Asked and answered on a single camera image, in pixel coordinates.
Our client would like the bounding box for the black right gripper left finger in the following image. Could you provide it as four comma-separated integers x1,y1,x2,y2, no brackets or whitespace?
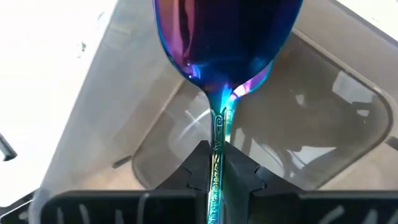
40,139,216,224

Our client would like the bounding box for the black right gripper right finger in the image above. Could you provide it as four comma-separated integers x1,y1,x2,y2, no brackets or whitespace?
222,141,398,224

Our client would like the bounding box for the iridescent rainbow spoon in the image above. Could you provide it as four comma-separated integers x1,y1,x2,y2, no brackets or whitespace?
152,0,304,224
223,60,276,144

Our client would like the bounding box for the smoke grey plastic bin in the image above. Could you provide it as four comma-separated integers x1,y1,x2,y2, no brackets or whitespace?
29,0,398,224

